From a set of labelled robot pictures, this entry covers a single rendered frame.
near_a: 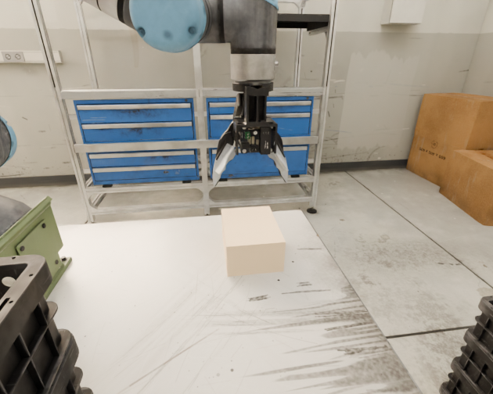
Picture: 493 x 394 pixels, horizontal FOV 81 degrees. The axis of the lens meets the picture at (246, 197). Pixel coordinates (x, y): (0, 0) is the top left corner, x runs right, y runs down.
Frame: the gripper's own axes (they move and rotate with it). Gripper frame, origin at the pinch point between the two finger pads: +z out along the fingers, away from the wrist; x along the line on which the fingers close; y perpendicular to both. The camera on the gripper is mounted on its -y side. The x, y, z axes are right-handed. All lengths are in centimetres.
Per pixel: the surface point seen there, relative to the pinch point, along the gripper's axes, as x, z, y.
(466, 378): 53, 50, 17
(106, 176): -78, 50, -140
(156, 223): -23.6, 17.4, -16.0
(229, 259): -5.3, 12.9, 8.3
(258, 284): 0.1, 17.1, 11.4
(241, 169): 15, 50, -140
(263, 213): 3.8, 9.7, -4.0
